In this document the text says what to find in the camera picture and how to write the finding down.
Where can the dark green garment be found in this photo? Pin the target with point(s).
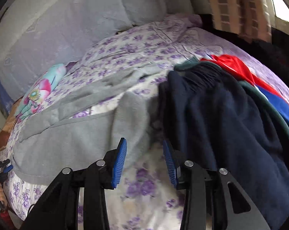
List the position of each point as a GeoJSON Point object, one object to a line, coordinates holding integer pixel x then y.
{"type": "Point", "coordinates": [259, 92]}

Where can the folded teal pink floral quilt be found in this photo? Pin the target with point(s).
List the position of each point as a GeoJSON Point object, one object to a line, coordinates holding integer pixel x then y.
{"type": "Point", "coordinates": [39, 91]}

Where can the brick patterned curtain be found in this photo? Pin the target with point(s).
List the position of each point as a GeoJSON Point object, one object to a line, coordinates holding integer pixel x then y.
{"type": "Point", "coordinates": [233, 4]}

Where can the lace covered pillow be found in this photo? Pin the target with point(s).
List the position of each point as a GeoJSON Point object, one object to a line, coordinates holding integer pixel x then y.
{"type": "Point", "coordinates": [63, 28]}

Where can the navy blue pants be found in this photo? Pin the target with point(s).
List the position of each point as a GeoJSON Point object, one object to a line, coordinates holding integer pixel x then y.
{"type": "Point", "coordinates": [218, 115]}

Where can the blue patterned cloth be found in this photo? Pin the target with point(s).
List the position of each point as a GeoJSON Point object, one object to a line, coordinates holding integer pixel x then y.
{"type": "Point", "coordinates": [0, 93]}

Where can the dark bed frame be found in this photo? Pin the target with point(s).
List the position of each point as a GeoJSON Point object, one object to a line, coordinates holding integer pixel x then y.
{"type": "Point", "coordinates": [266, 50]}

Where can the grey pants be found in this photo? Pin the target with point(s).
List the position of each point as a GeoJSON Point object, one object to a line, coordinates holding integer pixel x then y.
{"type": "Point", "coordinates": [75, 136]}

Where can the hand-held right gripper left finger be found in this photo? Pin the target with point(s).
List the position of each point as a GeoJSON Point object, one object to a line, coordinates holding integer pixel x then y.
{"type": "Point", "coordinates": [119, 165]}

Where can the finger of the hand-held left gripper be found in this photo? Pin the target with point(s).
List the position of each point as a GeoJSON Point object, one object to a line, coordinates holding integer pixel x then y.
{"type": "Point", "coordinates": [7, 168]}

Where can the purple floral bed sheet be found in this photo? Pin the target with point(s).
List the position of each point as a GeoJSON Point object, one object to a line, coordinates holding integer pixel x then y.
{"type": "Point", "coordinates": [144, 196]}

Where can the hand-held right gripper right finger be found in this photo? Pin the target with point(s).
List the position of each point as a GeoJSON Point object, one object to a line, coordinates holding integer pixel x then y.
{"type": "Point", "coordinates": [170, 166]}

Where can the red and blue garment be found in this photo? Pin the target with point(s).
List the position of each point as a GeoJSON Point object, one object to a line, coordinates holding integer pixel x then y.
{"type": "Point", "coordinates": [230, 64]}

